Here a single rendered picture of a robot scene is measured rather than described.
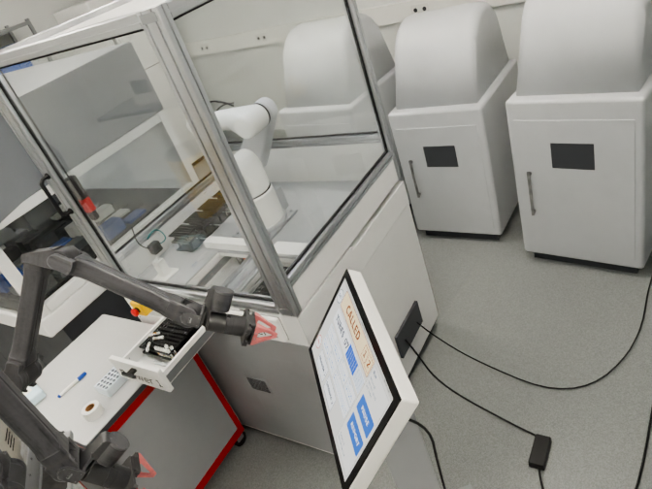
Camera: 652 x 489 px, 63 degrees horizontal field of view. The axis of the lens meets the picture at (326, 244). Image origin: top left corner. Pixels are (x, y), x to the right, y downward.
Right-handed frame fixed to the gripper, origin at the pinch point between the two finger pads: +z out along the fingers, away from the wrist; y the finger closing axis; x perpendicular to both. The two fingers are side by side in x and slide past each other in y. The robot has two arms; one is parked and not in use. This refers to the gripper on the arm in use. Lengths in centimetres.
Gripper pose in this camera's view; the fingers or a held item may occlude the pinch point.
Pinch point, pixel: (274, 332)
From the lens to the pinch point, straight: 159.4
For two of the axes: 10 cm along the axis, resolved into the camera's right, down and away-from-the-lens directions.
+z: 9.2, 2.2, 3.2
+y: -1.9, -4.7, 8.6
